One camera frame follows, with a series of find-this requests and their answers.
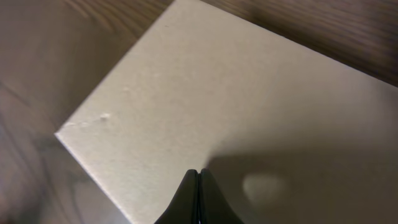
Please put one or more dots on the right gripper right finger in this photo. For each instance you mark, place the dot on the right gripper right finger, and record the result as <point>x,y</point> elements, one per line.
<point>213,207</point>

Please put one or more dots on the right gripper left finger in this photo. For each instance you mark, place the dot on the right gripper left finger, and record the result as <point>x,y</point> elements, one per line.
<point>183,208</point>

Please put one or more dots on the cardboard box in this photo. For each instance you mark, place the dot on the cardboard box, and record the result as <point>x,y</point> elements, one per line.
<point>290,135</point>

